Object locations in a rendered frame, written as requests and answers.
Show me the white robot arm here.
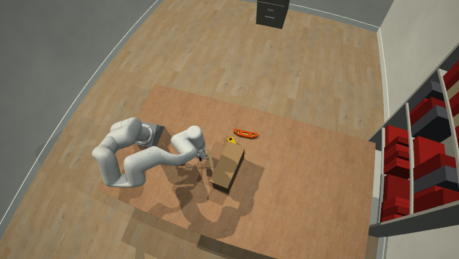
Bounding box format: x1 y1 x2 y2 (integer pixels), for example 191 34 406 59
92 117 205 187

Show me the orange spirit level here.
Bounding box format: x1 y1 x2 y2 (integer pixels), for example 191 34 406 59
234 129 258 139

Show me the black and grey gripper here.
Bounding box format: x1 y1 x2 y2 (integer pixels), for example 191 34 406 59
196 146 205 161

